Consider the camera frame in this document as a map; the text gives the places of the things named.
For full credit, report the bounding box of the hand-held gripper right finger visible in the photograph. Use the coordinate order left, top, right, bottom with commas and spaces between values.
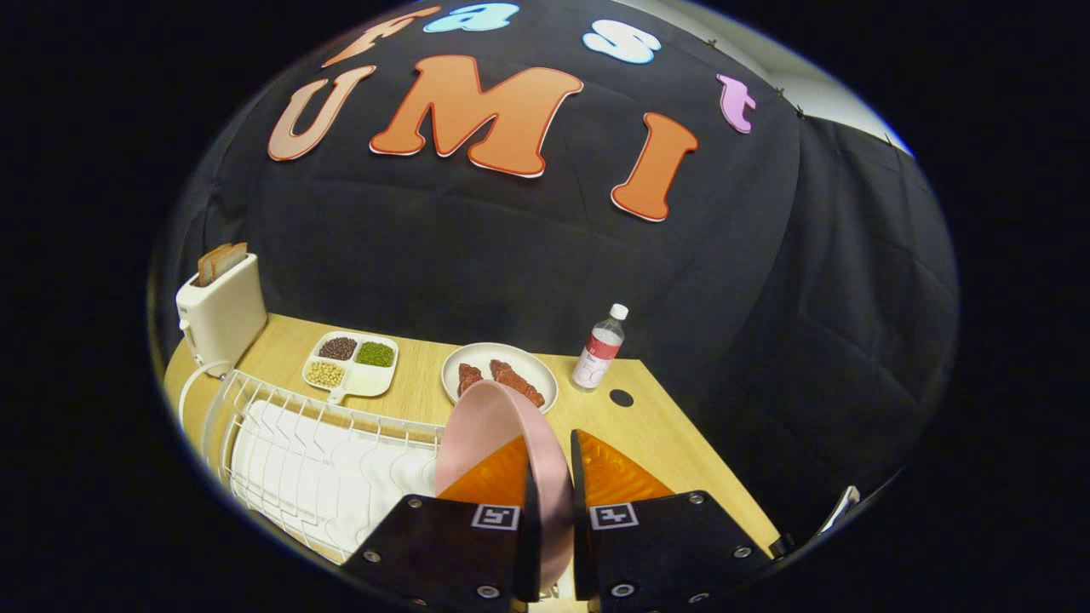
569, 428, 780, 612

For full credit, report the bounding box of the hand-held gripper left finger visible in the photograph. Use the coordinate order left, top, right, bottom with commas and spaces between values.
341, 434, 542, 607

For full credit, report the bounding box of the pink plate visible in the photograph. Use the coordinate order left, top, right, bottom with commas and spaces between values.
434, 380, 576, 590

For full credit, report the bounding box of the white wire dish rack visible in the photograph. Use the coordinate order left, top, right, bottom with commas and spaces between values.
200, 369, 448, 563

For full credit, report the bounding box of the white ceramic plate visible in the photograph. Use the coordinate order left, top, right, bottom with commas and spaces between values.
440, 342, 559, 415

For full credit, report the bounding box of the white divided dish with beans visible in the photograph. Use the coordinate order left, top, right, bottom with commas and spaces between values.
302, 330, 399, 405

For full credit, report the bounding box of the clear water bottle red label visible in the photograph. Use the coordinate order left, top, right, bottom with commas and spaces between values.
571, 303, 629, 391

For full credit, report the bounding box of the white drip tray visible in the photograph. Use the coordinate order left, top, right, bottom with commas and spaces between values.
230, 400, 439, 559

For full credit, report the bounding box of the white toaster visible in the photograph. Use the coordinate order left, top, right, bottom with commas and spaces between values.
175, 253, 268, 378

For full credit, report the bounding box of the white toaster cable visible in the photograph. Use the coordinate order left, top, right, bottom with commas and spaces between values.
177, 360, 232, 435

